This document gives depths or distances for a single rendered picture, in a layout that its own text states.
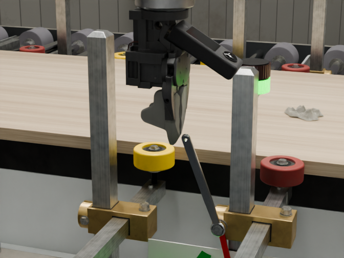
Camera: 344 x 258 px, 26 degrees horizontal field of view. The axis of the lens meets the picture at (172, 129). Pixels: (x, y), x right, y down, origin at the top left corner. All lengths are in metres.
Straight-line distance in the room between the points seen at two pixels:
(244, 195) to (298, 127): 0.40
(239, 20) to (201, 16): 3.39
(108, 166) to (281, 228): 0.32
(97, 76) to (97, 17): 4.21
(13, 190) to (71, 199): 0.14
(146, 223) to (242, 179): 0.20
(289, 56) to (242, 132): 1.49
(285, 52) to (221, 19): 3.08
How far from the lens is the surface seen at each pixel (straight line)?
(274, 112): 1.71
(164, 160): 1.41
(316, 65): 2.28
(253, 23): 5.84
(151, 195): 1.41
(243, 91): 1.18
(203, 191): 1.21
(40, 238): 1.70
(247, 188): 1.23
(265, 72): 1.22
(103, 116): 1.27
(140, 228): 1.31
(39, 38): 3.01
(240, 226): 1.25
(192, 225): 1.54
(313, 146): 1.50
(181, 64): 1.12
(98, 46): 1.25
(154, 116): 1.15
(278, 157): 1.40
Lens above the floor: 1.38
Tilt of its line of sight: 18 degrees down
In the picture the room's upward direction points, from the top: straight up
